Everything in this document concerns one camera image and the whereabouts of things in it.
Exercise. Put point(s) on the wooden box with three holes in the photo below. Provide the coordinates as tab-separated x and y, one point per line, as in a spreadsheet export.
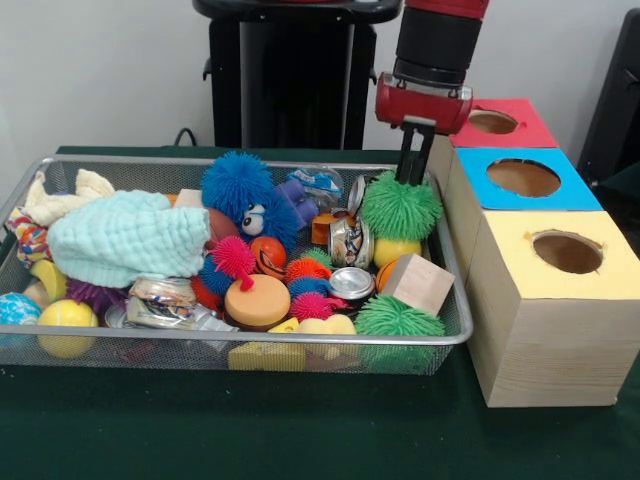
550	350

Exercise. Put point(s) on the purple spiky rubber ball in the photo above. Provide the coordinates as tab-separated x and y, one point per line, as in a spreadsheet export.
95	295

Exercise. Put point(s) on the light blue patterned ball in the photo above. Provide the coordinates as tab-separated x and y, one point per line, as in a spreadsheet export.
17	307

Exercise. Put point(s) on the yellow foam ball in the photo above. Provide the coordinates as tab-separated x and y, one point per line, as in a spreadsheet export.
67	315

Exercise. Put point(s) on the plain wooden cube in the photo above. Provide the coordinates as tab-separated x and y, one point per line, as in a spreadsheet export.
417	282

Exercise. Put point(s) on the mint green waffle cloth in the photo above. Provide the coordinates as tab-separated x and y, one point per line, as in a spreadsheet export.
125	240

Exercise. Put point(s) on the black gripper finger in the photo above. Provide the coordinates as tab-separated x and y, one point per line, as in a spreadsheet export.
406	150
424	150

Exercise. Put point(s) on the white cloth with colourful spots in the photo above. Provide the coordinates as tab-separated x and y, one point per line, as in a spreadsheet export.
27	237

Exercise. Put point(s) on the green spiky rubber ball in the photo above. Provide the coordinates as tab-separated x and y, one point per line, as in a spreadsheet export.
400	210
405	320

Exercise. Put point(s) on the cream waffle cloth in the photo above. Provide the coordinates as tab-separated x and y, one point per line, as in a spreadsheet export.
55	205

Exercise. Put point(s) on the blue spiky toy with eyes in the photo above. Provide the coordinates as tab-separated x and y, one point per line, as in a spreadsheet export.
235	180

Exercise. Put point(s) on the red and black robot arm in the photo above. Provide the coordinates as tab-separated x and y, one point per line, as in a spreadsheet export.
440	35

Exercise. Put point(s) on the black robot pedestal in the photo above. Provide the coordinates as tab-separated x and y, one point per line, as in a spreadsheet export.
295	75

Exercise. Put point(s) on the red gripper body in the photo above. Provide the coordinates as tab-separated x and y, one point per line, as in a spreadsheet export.
425	110

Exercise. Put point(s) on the dark green table cloth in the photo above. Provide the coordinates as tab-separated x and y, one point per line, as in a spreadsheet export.
300	430

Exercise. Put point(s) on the shallow metal mesh bin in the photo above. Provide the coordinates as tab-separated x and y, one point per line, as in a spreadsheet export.
175	356

